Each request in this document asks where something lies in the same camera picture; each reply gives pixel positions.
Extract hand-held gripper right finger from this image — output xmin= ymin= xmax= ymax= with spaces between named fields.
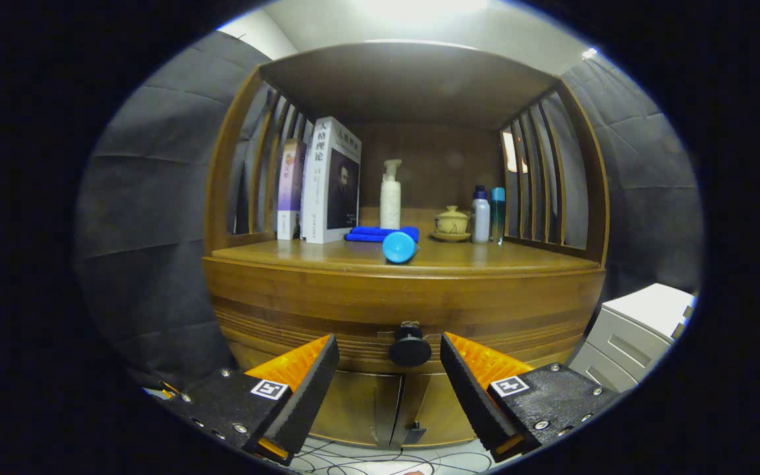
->
xmin=440 ymin=332 xmax=620 ymax=464

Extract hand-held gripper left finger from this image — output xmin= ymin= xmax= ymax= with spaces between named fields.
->
xmin=168 ymin=333 xmax=340 ymax=466

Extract black drawer knob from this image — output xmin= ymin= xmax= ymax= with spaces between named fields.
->
xmin=389 ymin=321 xmax=433 ymax=367

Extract wooden drawer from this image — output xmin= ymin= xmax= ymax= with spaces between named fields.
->
xmin=202 ymin=256 xmax=606 ymax=377

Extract blue and white tube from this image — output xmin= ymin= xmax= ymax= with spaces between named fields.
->
xmin=382 ymin=226 xmax=420 ymax=265

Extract wooden cabinet door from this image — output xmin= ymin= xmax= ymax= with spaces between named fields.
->
xmin=307 ymin=369 xmax=406 ymax=449
xmin=390 ymin=373 xmax=480 ymax=448

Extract white drawer unit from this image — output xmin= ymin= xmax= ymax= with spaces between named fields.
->
xmin=566 ymin=284 xmax=696 ymax=395

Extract wooden cabinet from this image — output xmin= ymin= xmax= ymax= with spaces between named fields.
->
xmin=202 ymin=41 xmax=612 ymax=449

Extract yellow lidded teacup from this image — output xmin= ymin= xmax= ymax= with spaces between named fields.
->
xmin=430 ymin=205 xmax=472 ymax=243

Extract folded blue cloth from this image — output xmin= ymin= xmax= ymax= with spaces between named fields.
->
xmin=344 ymin=226 xmax=407 ymax=243

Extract white bottle dark blue cap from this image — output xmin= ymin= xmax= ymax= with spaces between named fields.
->
xmin=471 ymin=185 xmax=491 ymax=244

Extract clear teal bottle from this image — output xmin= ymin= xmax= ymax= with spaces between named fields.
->
xmin=490 ymin=187 xmax=506 ymax=245

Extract large white book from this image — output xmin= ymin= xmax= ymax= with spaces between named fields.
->
xmin=300 ymin=117 xmax=362 ymax=245

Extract purple book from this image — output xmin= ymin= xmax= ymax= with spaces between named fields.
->
xmin=276 ymin=138 xmax=307 ymax=241

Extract white pump bottle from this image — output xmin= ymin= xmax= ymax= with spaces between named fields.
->
xmin=379 ymin=159 xmax=402 ymax=230

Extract black floor cables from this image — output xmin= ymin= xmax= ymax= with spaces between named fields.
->
xmin=288 ymin=439 xmax=493 ymax=475

